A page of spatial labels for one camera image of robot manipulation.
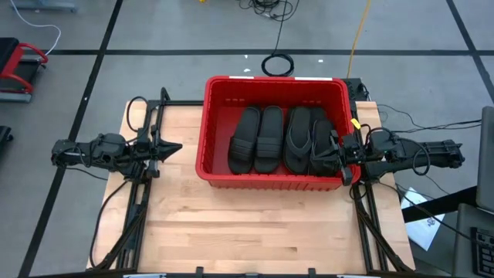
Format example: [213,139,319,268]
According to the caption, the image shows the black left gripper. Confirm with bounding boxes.
[136,120,184,179]

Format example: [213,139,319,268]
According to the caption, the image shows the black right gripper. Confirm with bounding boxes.
[313,130,366,186]

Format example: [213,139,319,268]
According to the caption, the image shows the black rubber-strap flip-flop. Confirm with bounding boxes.
[308,118,336,178]

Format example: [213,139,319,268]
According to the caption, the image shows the black woven-strap flip-flop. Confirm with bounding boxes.
[283,107,313,175]

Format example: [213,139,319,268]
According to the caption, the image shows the large black slide sandal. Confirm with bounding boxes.
[227,107,262,175]
[253,106,285,175]

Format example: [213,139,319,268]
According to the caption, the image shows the red plastic ribbed bin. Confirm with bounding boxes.
[195,75,363,192]

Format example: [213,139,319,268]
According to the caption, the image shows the black power strip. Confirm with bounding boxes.
[343,78,367,102]

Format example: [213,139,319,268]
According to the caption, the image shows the white paper sheet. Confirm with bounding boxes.
[401,187,445,252]

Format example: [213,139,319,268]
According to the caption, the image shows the grey monitor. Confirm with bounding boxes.
[475,106,494,213]

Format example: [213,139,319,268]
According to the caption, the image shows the grey desk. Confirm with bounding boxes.
[451,203,494,278]

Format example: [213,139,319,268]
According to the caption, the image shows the red and black cart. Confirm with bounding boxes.
[0,37,49,103]

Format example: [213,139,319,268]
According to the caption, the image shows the black keyboard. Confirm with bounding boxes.
[469,226,494,278]

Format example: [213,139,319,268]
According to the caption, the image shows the grey metal stand base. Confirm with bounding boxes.
[11,0,78,12]

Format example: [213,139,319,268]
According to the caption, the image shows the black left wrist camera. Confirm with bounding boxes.
[134,141,152,163]

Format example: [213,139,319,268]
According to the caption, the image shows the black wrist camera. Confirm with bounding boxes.
[134,141,152,163]
[343,133,363,155]

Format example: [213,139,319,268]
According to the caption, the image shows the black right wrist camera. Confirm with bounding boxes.
[343,133,363,155]

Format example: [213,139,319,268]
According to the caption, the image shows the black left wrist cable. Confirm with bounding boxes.
[126,96,151,134]

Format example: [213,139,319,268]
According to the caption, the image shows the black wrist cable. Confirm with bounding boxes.
[364,125,431,177]
[126,96,151,134]

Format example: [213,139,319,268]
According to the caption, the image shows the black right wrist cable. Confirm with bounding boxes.
[364,125,431,177]

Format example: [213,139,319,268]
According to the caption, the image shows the black stand cable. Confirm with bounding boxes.
[89,179,130,270]

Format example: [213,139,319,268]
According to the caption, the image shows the coiled black floor cable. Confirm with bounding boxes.
[261,53,295,78]

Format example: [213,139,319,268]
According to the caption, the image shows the yellow floor cable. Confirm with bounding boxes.
[346,0,374,80]

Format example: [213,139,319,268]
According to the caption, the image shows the tangled black cable bundle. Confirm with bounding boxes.
[237,0,300,22]

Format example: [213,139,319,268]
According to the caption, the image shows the white floor cable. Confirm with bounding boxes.
[10,0,63,57]

